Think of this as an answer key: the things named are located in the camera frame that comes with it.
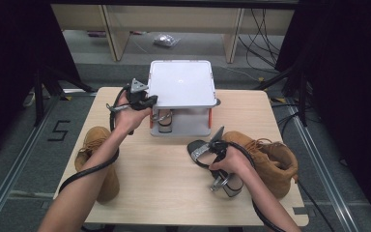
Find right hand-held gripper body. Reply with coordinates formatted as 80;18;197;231
208;125;230;162

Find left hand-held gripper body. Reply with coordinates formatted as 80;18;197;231
125;77;151;112

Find black silver strap sandal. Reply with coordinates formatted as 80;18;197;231
186;138;244;198
151;108;175;134

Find white two-tier shoe rack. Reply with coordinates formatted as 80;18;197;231
144;59;218;138

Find tan suede boot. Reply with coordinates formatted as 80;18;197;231
73;126;121;204
220;130;300;200

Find person's right hand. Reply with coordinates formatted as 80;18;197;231
208;145;256;177

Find person's left hand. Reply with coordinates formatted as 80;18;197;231
111;92;155;135

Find clear plastic bag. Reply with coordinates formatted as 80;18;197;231
153;33;182;48

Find beige wooden desk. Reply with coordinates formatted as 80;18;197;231
50;3;296;64

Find black metal stand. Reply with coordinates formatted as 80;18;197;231
254;62;309;128
33;66;98;128

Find black curtain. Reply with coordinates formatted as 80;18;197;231
0;0;82;163
274;0;371;224

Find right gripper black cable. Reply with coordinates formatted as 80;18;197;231
225;140;288;232

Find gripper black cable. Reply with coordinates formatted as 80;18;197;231
225;140;288;232
57;84;133;195

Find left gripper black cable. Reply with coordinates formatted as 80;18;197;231
57;84;133;195

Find black floor cables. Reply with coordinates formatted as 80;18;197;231
237;9;285;71

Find aluminium floor rail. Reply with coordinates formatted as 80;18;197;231
0;96;63;232
284;96;362;232

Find thin black floor cable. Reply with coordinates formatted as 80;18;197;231
297;181;336;232

